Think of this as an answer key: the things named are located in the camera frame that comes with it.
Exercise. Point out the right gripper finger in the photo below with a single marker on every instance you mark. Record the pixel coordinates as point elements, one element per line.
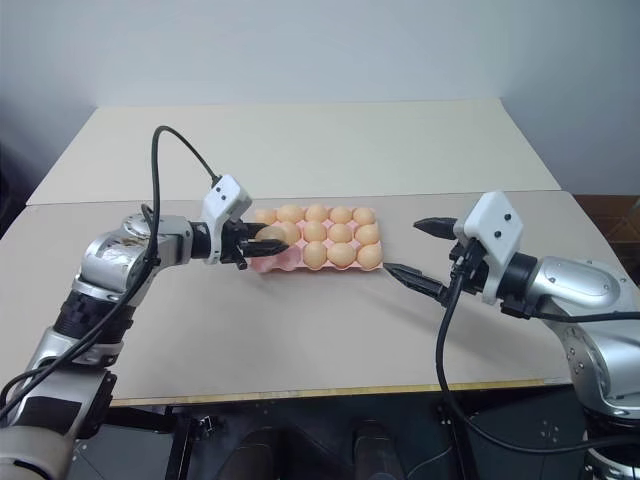
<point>440,226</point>
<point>417,279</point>

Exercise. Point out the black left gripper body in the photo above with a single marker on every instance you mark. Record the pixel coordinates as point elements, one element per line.
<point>229,245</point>

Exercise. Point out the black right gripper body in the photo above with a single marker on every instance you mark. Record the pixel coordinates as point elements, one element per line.
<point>475,275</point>

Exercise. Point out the tan egg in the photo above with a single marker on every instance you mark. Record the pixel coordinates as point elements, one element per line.
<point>340,254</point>
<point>314,231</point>
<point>341,215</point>
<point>265,216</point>
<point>269,233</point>
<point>317,213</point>
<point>363,216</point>
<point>314,254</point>
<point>290,213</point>
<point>293,231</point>
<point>339,232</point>
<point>369,255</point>
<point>367,234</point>

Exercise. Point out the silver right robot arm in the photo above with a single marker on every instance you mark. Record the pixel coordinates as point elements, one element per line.
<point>575,280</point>

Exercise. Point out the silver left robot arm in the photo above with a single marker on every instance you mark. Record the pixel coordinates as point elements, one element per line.
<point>105,260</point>

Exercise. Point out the pink egg tray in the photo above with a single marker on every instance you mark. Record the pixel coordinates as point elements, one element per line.
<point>292,261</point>

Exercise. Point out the black table leg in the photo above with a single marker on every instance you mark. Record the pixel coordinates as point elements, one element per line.
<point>452,440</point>
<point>184,445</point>

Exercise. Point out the black plate with white marks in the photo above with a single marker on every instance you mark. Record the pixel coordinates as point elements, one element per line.
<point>540,430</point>

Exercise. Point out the dark rounded shape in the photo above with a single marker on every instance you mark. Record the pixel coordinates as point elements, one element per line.
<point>372,450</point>
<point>257,455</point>

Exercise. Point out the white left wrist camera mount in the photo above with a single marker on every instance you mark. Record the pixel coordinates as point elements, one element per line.
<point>227,195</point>

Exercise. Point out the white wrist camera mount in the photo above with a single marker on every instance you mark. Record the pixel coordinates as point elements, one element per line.
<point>492,220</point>
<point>227,195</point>

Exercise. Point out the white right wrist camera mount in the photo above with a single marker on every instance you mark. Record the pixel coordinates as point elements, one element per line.
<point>492,220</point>

